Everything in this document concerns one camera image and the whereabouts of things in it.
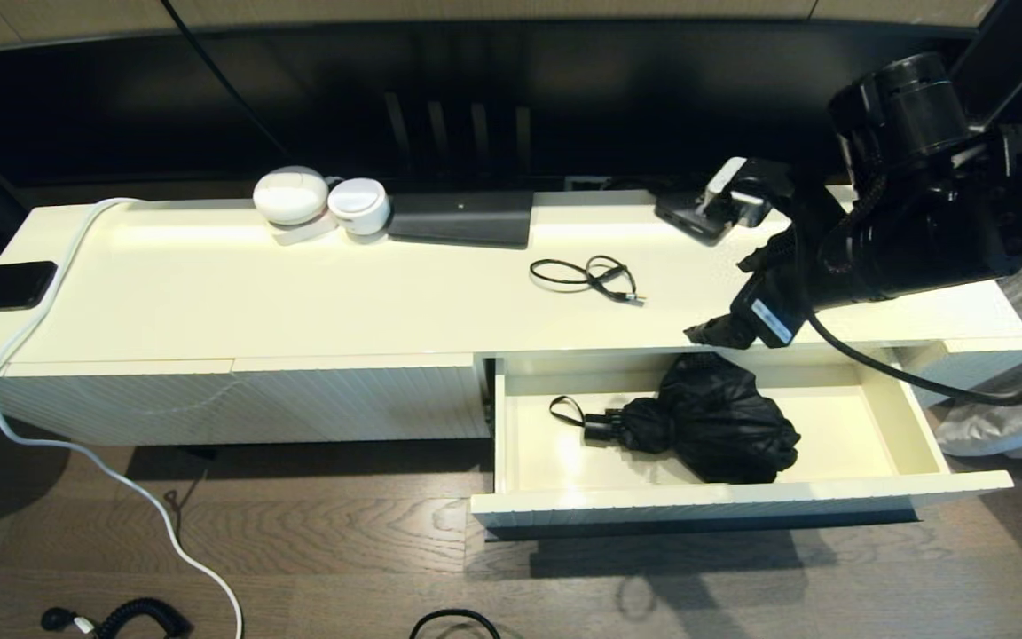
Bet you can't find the black shelf unit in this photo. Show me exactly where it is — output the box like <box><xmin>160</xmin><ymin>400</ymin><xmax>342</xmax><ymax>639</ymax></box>
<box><xmin>950</xmin><ymin>0</ymin><xmax>1022</xmax><ymax>130</ymax></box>

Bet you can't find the thin dark metal rod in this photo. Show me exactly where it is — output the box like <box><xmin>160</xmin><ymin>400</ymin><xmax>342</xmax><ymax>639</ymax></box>
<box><xmin>486</xmin><ymin>511</ymin><xmax>918</xmax><ymax>539</ymax></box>

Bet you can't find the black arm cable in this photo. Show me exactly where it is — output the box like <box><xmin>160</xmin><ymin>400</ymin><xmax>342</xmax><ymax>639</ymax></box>
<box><xmin>808</xmin><ymin>169</ymin><xmax>1022</xmax><ymax>407</ymax></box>

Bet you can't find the black looped floor cable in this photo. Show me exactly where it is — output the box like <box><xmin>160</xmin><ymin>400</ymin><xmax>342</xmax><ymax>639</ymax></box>
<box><xmin>409</xmin><ymin>609</ymin><xmax>501</xmax><ymax>639</ymax></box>

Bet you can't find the small black box white label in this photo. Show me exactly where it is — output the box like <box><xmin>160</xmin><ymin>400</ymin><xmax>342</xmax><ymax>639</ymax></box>
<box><xmin>653</xmin><ymin>188</ymin><xmax>734</xmax><ymax>247</ymax></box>

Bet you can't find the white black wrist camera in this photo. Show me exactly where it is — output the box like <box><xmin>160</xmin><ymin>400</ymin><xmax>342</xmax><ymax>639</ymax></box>
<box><xmin>696</xmin><ymin>157</ymin><xmax>775</xmax><ymax>230</ymax></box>

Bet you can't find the flat black rectangular box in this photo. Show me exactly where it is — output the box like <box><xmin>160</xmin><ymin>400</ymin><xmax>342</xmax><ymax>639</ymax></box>
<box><xmin>387</xmin><ymin>190</ymin><xmax>535</xmax><ymax>248</ymax></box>

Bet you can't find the grey curtain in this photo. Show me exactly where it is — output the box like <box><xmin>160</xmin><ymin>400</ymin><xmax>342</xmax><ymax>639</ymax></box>
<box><xmin>930</xmin><ymin>248</ymin><xmax>1022</xmax><ymax>462</ymax></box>

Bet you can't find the white ribbed drawer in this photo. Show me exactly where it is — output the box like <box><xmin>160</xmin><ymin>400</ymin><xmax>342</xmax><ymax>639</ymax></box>
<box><xmin>471</xmin><ymin>342</ymin><xmax>1015</xmax><ymax>531</ymax></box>

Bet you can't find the black umbrella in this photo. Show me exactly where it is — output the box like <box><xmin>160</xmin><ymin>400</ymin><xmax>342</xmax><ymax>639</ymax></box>
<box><xmin>549</xmin><ymin>353</ymin><xmax>802</xmax><ymax>485</ymax></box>

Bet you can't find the small white round device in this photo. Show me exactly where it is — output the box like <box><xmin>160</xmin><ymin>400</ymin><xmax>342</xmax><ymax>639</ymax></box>
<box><xmin>327</xmin><ymin>177</ymin><xmax>392</xmax><ymax>236</ymax></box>

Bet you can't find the black coiled cable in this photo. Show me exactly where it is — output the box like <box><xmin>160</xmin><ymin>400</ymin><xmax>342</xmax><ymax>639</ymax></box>
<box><xmin>41</xmin><ymin>598</ymin><xmax>194</xmax><ymax>639</ymax></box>

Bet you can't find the white TV cabinet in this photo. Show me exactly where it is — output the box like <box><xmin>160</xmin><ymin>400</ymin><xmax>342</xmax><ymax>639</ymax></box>
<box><xmin>0</xmin><ymin>184</ymin><xmax>1022</xmax><ymax>447</ymax></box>

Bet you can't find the large white round device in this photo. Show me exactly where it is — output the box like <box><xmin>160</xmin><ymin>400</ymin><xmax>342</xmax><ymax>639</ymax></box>
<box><xmin>253</xmin><ymin>166</ymin><xmax>331</xmax><ymax>225</ymax></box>

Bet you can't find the thin black wall cable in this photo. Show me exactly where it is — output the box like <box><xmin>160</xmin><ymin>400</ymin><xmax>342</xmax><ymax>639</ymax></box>
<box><xmin>160</xmin><ymin>0</ymin><xmax>292</xmax><ymax>162</ymax></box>

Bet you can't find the black television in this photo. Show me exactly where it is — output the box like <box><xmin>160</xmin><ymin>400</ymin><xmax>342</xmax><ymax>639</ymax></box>
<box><xmin>0</xmin><ymin>22</ymin><xmax>978</xmax><ymax>192</ymax></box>

